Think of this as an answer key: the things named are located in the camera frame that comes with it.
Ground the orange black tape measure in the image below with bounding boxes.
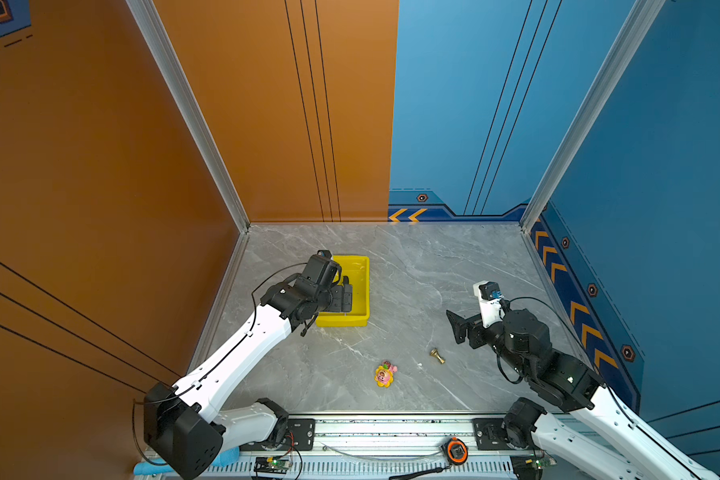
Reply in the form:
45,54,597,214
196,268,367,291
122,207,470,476
441,437,469,466

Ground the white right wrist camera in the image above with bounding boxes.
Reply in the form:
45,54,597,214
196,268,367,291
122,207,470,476
473,281,504,328

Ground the teal foam tool handle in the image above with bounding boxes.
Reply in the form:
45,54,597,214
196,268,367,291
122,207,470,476
133,451,241,478

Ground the colourful flower toy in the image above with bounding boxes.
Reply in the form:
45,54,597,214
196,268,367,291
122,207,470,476
374,360,398,388

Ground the green circuit board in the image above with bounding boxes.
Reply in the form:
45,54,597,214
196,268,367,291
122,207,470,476
510,456,557,480
253,457,293,476

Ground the green circuit board left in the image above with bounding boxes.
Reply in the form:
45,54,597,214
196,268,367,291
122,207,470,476
253,457,293,476

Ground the small brass fitting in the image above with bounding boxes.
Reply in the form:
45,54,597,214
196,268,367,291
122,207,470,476
430,348,446,365

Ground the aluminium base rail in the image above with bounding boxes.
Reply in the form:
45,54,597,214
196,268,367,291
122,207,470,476
199,412,584,479

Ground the aluminium corner post left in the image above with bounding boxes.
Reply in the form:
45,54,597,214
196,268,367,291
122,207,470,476
125,0,251,232

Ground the yellow plastic bin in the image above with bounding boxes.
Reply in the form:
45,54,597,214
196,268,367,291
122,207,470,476
316,255,370,328

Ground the green circuit board right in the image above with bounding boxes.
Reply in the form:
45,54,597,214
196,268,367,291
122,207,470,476
510,456,557,480

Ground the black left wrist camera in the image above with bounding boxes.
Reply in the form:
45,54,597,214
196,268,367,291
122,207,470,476
302,250,342,289

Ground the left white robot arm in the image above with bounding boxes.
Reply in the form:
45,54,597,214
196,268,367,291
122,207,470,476
140,274,353,479

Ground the aluminium corner post right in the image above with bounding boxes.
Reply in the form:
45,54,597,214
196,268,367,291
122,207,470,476
519,0,667,234

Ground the aluminium corner post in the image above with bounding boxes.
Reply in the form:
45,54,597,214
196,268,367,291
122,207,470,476
125,0,251,232
519,0,667,234

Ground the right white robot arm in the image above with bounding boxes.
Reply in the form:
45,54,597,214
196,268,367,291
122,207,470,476
446,308,718,479

